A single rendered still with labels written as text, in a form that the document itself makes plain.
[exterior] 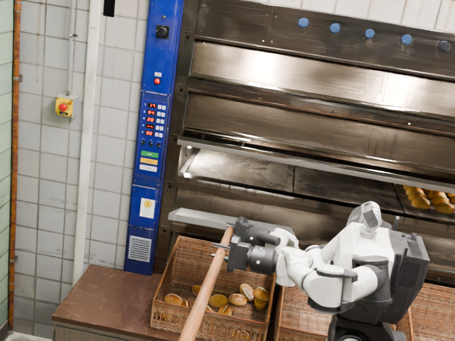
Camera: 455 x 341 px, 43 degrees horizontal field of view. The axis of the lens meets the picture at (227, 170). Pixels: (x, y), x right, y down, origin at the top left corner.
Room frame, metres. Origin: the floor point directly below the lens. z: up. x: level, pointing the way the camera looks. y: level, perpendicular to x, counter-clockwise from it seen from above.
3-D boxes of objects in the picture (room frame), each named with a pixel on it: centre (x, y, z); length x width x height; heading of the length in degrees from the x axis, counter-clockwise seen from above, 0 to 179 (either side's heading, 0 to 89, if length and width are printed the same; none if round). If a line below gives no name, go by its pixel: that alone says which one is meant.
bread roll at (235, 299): (2.62, -0.16, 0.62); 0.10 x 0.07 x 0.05; 88
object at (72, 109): (2.82, 0.86, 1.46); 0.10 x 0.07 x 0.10; 85
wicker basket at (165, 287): (2.52, -0.04, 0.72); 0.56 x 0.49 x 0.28; 84
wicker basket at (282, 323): (2.48, -0.63, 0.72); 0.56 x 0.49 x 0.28; 86
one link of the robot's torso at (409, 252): (1.89, -0.59, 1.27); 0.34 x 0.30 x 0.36; 173
